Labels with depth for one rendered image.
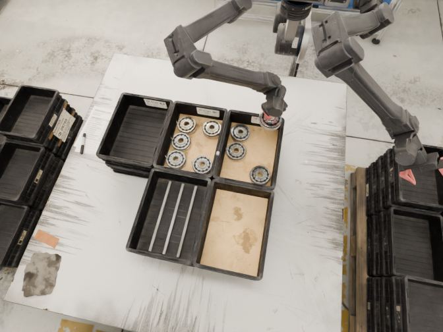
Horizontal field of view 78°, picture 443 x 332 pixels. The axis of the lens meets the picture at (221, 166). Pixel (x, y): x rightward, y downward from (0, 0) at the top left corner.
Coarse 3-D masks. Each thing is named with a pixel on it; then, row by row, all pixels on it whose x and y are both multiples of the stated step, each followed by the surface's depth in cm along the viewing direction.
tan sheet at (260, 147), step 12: (240, 132) 151; (252, 132) 151; (264, 132) 151; (276, 132) 151; (228, 144) 149; (252, 144) 148; (264, 144) 148; (252, 156) 145; (264, 156) 145; (228, 168) 143; (240, 168) 143
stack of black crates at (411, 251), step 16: (400, 208) 167; (368, 224) 196; (384, 224) 174; (400, 224) 174; (416, 224) 174; (432, 224) 170; (368, 240) 190; (384, 240) 169; (400, 240) 170; (416, 240) 170; (432, 240) 168; (368, 256) 188; (384, 256) 167; (400, 256) 166; (416, 256) 166; (432, 256) 165; (368, 272) 184; (384, 272) 163; (400, 272) 163; (416, 272) 163; (432, 272) 163
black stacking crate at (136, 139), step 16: (128, 96) 152; (128, 112) 159; (144, 112) 158; (160, 112) 158; (112, 128) 146; (128, 128) 154; (144, 128) 154; (160, 128) 154; (112, 144) 149; (128, 144) 150; (144, 144) 150; (144, 160) 146
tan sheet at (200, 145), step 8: (200, 120) 155; (208, 120) 155; (216, 120) 155; (176, 128) 153; (200, 128) 153; (192, 136) 151; (200, 136) 151; (192, 144) 149; (200, 144) 149; (208, 144) 149; (216, 144) 149; (168, 152) 148; (184, 152) 147; (192, 152) 147; (200, 152) 147; (208, 152) 147; (176, 160) 146; (192, 160) 146; (184, 168) 144
